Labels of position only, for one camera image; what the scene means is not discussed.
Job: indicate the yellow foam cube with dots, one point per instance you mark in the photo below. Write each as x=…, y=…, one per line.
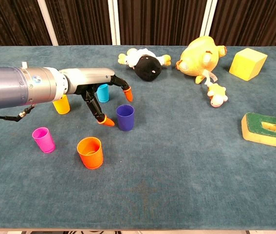
x=246, y=65

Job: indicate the green-topped sponge block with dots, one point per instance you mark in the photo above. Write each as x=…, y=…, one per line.
x=254, y=126

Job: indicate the black-headed plush doll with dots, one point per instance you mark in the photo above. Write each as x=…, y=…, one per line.
x=148, y=68

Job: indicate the orange plastic cup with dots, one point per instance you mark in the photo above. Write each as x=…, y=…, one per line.
x=90, y=158

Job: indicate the robot left five-finger hand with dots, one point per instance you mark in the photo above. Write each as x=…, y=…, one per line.
x=86, y=78

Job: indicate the yellow plastic cup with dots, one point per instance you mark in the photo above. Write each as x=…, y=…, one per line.
x=62, y=107

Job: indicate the large yellow plush bear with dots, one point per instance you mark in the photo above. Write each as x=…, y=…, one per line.
x=196, y=58

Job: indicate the dark blue plastic cup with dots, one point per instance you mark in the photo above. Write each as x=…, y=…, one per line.
x=125, y=119

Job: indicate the teal table cloth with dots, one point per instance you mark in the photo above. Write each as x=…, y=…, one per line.
x=164, y=158

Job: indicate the magenta plastic cup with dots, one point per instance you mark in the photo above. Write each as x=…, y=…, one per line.
x=44, y=142

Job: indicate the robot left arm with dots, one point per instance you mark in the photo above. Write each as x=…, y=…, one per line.
x=11, y=85

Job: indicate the small yellow plush pendant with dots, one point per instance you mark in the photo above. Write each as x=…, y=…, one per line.
x=216, y=96

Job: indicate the white partition post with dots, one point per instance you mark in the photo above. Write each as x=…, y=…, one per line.
x=208, y=17
x=47, y=22
x=114, y=22

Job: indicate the cyan plastic cup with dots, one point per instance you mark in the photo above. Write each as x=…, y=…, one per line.
x=103, y=95

